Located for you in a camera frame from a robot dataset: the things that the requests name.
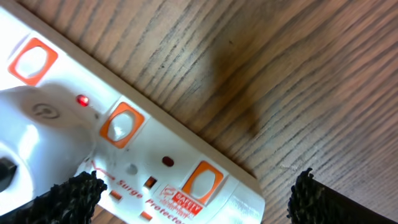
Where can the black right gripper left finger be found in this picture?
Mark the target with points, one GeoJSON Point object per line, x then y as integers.
{"type": "Point", "coordinates": [72, 202]}

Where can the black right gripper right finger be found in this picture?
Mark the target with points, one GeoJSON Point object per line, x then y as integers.
{"type": "Point", "coordinates": [314, 203]}

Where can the white USB charger adapter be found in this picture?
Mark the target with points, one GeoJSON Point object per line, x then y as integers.
{"type": "Point", "coordinates": [44, 139]}

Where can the white power strip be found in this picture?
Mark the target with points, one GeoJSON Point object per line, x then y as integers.
{"type": "Point", "coordinates": [156, 170]}

